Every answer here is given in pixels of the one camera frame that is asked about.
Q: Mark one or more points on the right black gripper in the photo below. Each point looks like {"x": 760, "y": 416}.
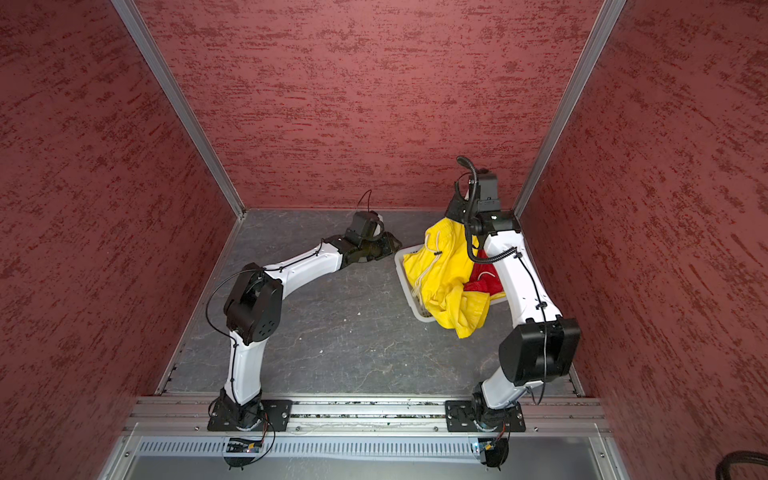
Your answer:
{"x": 453, "y": 214}

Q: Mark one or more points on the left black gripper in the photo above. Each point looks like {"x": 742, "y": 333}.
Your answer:
{"x": 389, "y": 240}

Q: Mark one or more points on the yellow shorts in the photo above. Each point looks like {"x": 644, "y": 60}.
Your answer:
{"x": 448, "y": 236}

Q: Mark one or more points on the white plastic laundry basket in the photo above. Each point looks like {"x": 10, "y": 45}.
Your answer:
{"x": 433, "y": 284}

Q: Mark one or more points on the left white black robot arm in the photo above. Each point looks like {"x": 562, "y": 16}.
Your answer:
{"x": 253, "y": 311}

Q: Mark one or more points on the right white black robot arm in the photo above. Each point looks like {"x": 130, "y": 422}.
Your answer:
{"x": 542, "y": 343}

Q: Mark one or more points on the red shorts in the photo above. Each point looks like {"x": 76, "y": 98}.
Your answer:
{"x": 485, "y": 279}

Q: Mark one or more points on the left small circuit board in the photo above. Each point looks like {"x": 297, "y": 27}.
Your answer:
{"x": 244, "y": 446}

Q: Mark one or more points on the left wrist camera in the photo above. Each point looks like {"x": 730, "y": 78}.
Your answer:
{"x": 366, "y": 226}

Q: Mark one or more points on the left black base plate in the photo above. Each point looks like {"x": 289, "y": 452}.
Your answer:
{"x": 267, "y": 415}

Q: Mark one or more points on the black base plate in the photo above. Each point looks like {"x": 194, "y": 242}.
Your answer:
{"x": 267, "y": 415}
{"x": 459, "y": 415}

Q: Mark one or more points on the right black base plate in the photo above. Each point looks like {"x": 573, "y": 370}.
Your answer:
{"x": 459, "y": 415}

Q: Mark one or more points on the white perforated cable duct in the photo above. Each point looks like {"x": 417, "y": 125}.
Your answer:
{"x": 448, "y": 449}

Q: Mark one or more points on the right corner aluminium post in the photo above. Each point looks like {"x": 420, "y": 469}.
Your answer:
{"x": 602, "y": 28}

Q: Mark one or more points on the corner aluminium post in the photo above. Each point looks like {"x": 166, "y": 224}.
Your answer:
{"x": 602, "y": 28}
{"x": 138, "y": 30}

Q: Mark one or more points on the left corner aluminium post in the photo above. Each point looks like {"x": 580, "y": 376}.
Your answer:
{"x": 138, "y": 30}

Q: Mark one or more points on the aluminium frame rail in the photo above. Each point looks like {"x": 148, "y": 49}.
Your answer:
{"x": 316, "y": 415}

